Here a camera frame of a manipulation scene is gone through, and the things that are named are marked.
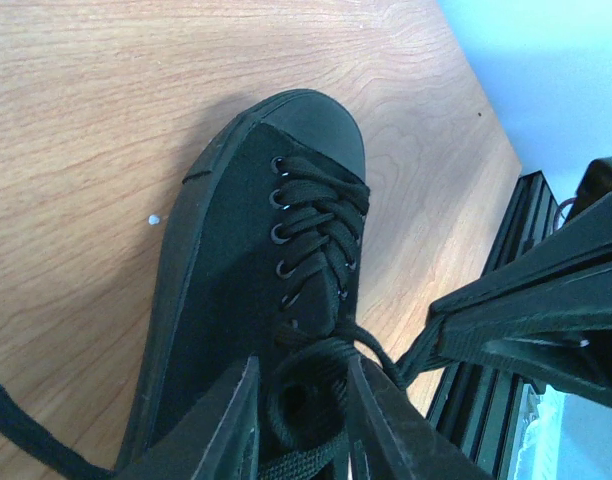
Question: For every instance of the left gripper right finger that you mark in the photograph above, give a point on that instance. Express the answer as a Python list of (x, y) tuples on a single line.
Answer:
[(390, 439)]

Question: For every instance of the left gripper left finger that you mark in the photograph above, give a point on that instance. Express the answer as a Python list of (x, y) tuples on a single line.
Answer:
[(217, 439)]

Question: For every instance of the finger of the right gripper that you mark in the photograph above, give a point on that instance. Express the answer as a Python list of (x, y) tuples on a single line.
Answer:
[(575, 361), (558, 293)]

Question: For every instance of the black shoelace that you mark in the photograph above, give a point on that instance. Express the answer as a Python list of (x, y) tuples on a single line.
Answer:
[(306, 395)]

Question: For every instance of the black canvas shoe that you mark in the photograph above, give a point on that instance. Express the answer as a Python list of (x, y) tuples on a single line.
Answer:
[(216, 293)]

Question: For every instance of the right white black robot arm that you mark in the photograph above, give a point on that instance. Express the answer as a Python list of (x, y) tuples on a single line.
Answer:
[(603, 180)]

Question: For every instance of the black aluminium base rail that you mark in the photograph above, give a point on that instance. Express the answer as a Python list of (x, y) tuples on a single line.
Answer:
[(477, 408)]

